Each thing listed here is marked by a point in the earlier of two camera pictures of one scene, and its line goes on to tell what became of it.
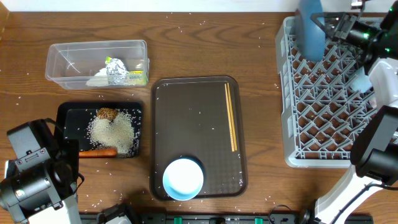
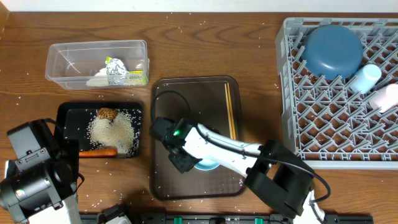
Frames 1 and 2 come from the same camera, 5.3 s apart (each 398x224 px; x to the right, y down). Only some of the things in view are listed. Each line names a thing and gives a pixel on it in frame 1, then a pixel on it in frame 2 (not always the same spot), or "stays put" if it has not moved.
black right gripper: [344, 20] to [182, 163]
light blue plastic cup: [361, 82] stays put
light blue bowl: [183, 179] to [207, 164]
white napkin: [101, 79] stays put
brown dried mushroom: [107, 113] stays put
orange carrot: [98, 153] stays put
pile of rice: [118, 133] stays put
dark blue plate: [312, 37] to [333, 52]
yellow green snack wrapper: [134, 77] stays put
